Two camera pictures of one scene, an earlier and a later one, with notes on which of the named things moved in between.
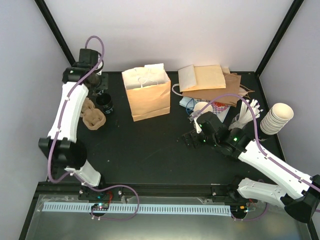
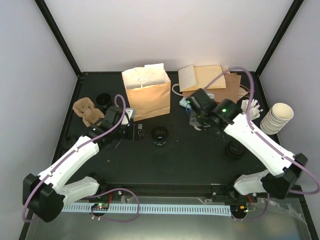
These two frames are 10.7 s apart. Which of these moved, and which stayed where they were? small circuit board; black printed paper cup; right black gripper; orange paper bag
Moved: right black gripper
Stayed: orange paper bag; small circuit board; black printed paper cup
